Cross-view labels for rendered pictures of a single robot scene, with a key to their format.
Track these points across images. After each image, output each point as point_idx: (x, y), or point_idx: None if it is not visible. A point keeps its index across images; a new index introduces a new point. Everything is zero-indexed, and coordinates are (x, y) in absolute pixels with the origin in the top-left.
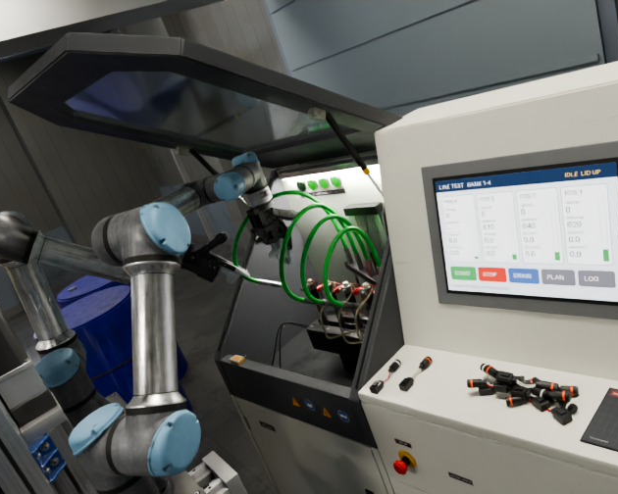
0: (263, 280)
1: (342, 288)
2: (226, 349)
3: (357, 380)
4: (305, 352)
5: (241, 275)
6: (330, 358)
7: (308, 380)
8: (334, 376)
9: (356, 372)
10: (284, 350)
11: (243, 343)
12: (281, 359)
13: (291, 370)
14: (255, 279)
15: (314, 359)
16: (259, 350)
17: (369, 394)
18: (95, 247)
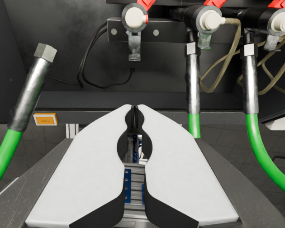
0: (26, 120)
1: (270, 35)
2: (2, 114)
3: (268, 121)
4: (62, 8)
5: None
6: (116, 11)
7: (185, 117)
8: (151, 45)
9: (268, 118)
10: (20, 13)
11: None
12: (39, 35)
13: (80, 51)
14: (14, 144)
15: (93, 20)
16: (6, 53)
17: None
18: None
